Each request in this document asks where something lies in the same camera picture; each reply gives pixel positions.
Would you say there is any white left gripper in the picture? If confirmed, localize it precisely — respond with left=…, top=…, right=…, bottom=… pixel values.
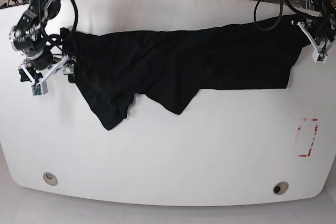
left=291, top=20, right=332, bottom=55

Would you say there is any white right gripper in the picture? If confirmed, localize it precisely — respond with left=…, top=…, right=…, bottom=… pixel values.
left=18, top=55, right=76, bottom=84

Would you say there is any black T-shirt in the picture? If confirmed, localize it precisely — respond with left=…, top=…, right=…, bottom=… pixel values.
left=60, top=15, right=310, bottom=130

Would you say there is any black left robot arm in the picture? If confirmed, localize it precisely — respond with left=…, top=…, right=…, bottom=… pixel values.
left=253, top=0, right=335, bottom=62

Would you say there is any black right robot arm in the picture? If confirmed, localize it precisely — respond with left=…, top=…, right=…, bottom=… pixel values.
left=9, top=0, right=78, bottom=83

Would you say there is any red tape rectangle marking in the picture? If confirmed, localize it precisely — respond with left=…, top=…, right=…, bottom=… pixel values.
left=295, top=118, right=319, bottom=157

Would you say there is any left table grommet hole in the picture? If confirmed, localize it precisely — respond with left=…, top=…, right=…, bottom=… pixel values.
left=43, top=173, right=58, bottom=186

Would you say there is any table grommet hole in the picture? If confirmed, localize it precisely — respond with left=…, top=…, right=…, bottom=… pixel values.
left=273, top=182, right=289, bottom=195
left=43, top=173, right=58, bottom=186

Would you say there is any right table grommet hole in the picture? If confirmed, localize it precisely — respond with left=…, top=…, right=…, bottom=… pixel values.
left=273, top=182, right=289, bottom=195

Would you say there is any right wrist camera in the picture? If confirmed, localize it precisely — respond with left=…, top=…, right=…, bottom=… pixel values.
left=31, top=82, right=48, bottom=96

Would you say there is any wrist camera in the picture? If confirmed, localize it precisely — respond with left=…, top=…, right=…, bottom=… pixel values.
left=312, top=50, right=328, bottom=64
left=31, top=82, right=48, bottom=96

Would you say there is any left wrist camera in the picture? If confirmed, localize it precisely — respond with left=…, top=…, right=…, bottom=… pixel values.
left=312, top=50, right=328, bottom=64

